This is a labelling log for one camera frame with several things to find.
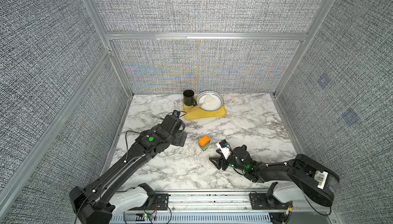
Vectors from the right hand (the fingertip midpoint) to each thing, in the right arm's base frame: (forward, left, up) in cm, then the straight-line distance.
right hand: (212, 152), depth 84 cm
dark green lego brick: (+4, +4, -4) cm, 7 cm away
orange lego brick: (+4, +5, +5) cm, 8 cm away
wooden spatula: (+41, 0, -6) cm, 41 cm away
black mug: (+40, +14, -2) cm, 42 cm away
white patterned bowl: (+40, -8, -6) cm, 42 cm away
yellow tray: (+29, +8, -4) cm, 30 cm away
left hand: (+4, +18, +16) cm, 24 cm away
